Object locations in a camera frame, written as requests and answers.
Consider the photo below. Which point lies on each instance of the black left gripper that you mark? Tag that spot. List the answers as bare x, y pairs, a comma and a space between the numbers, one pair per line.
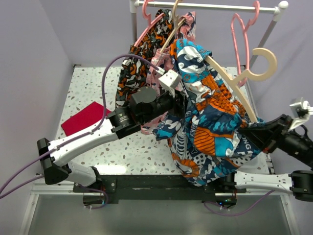
179, 110

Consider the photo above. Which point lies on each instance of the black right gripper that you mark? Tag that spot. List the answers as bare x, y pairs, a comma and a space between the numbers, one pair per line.
262, 134

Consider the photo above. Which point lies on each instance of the blue orange patterned shorts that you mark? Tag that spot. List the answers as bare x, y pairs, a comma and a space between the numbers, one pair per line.
205, 144

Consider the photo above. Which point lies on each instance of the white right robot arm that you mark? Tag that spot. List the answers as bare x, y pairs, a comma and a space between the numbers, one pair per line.
287, 142

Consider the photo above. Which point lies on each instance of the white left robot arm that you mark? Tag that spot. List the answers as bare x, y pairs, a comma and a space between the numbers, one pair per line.
57, 157

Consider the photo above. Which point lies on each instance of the empty pink hanger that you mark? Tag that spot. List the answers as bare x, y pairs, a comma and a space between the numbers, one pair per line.
244, 29

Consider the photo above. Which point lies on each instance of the pink patterned shorts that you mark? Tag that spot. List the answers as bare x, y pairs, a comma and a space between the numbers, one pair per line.
187, 30

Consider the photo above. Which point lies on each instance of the wooden hanger with shorts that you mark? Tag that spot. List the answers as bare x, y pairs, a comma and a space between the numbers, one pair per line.
177, 25

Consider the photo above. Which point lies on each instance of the pink hanger left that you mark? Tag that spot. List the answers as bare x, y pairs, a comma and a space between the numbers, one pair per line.
150, 22

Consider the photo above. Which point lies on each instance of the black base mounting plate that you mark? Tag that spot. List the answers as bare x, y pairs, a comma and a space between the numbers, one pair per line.
154, 187

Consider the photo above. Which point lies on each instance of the red folded cloth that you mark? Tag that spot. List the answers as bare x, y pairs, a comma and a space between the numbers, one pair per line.
83, 119

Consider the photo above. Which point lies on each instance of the white clothes rack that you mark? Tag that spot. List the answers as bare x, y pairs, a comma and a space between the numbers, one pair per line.
276, 12

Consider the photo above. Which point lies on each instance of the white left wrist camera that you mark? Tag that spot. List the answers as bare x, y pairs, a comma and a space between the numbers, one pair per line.
171, 82

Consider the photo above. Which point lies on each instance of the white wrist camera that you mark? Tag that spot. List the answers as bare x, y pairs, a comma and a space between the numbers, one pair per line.
171, 82
301, 110

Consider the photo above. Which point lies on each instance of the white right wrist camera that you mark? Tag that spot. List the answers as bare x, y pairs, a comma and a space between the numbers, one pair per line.
301, 110

